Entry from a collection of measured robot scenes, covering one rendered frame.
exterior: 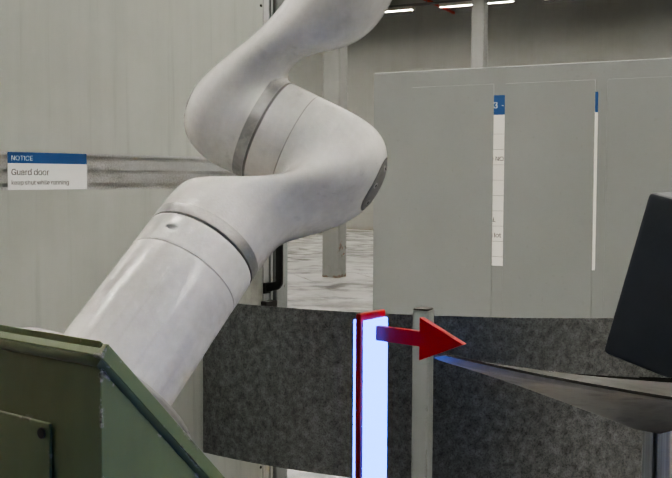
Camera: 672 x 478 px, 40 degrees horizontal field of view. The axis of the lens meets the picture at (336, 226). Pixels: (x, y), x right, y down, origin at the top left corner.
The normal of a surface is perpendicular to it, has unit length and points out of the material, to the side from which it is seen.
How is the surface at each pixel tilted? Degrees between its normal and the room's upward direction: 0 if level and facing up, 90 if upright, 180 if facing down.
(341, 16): 117
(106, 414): 90
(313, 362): 90
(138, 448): 90
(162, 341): 76
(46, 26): 90
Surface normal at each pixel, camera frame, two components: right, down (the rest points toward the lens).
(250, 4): 0.78, 0.04
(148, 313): 0.29, -0.47
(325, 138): 0.05, -0.50
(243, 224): 0.64, -0.20
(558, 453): -0.01, 0.05
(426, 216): -0.45, 0.04
